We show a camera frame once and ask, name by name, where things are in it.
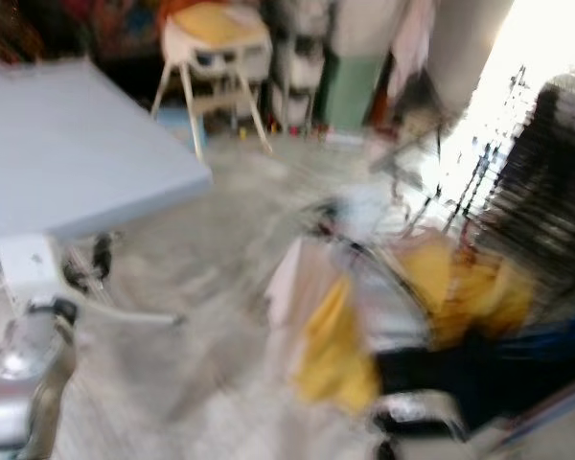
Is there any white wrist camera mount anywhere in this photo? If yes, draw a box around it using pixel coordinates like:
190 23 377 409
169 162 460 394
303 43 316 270
335 187 389 246
0 233 80 310

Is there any black garment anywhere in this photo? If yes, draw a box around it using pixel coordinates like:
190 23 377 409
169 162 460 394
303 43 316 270
369 321 575 428

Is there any white hanging garment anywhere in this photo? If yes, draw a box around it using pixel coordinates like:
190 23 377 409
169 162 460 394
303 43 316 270
268 238 336 375

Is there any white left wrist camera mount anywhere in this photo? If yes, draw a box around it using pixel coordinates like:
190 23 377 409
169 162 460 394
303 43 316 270
0 233 80 310

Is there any white drawer cart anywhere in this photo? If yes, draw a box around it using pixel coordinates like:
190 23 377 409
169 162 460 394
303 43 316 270
264 0 325 133

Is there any light blue plastic table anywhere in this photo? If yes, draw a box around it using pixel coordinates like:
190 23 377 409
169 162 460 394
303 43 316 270
0 57 214 329

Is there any green and white appliance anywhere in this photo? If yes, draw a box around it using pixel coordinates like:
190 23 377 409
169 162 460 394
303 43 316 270
316 48 389 133

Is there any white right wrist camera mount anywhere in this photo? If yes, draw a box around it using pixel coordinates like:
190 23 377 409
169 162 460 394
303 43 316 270
335 187 389 246

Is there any yellow seat cushion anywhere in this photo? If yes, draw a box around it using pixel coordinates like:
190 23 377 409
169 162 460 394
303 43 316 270
172 2 262 47

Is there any yellow shirt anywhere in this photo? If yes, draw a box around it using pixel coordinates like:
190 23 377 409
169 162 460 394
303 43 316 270
292 230 538 415

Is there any white baby high chair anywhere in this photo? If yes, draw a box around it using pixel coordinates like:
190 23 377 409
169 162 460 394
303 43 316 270
151 0 274 159

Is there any black metal drying rack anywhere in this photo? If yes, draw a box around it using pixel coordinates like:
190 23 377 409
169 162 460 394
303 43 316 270
374 65 575 260

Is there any pink hanging cloth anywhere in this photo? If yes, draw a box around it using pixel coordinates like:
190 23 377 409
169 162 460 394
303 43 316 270
386 0 437 97

